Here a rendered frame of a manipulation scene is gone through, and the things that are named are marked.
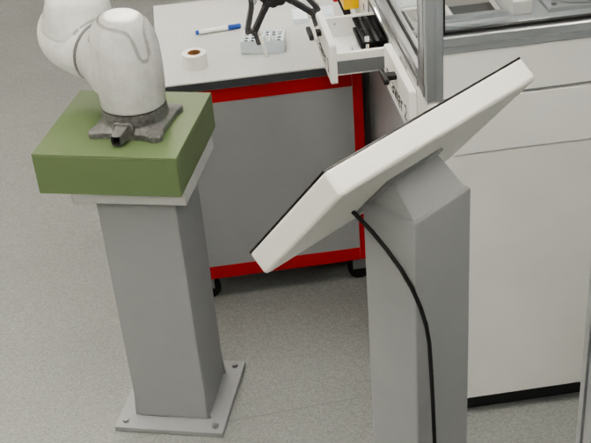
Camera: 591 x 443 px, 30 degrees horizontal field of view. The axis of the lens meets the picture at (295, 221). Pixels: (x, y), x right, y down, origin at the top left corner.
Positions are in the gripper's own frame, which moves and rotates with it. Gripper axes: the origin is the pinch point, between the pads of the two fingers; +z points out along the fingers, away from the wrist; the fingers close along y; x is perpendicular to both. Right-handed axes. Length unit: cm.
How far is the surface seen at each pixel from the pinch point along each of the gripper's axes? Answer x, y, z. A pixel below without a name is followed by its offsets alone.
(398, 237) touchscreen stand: -109, 8, -7
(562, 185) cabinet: -52, 51, 33
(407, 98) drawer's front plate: -41.1, 21.9, 3.8
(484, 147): -52, 35, 16
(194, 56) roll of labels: 21.3, -26.5, 4.4
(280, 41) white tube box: 26.0, -2.3, 10.2
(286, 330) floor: -5, -27, 86
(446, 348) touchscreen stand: -106, 11, 23
